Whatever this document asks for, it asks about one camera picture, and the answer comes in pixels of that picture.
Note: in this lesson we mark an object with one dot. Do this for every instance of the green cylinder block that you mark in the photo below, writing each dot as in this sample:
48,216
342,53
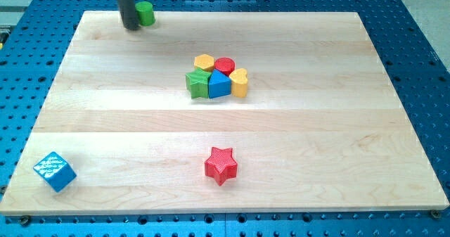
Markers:
145,13

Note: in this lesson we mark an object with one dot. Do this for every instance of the blue triangle block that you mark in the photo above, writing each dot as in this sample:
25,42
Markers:
219,85

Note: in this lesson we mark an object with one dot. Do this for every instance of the yellow heart block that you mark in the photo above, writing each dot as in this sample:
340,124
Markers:
239,82

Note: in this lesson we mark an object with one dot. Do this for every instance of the green star block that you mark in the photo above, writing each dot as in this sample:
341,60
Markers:
197,83

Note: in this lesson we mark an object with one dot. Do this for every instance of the red cylinder block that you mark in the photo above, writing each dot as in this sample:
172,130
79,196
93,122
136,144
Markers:
225,65

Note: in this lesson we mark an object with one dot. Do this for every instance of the yellow hexagon block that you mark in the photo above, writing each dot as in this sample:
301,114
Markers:
204,62

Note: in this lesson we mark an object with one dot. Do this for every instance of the red star block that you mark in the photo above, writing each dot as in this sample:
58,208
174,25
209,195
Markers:
221,165

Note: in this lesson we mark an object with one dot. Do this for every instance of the light wooden board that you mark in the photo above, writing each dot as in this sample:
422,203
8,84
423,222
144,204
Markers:
321,128

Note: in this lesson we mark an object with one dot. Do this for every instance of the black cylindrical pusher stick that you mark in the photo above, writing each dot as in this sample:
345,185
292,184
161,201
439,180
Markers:
130,19

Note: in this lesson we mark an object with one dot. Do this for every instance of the blue cube block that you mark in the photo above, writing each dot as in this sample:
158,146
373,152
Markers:
55,171

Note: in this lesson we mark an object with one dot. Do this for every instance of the blue perforated metal table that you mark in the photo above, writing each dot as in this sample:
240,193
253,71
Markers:
37,44

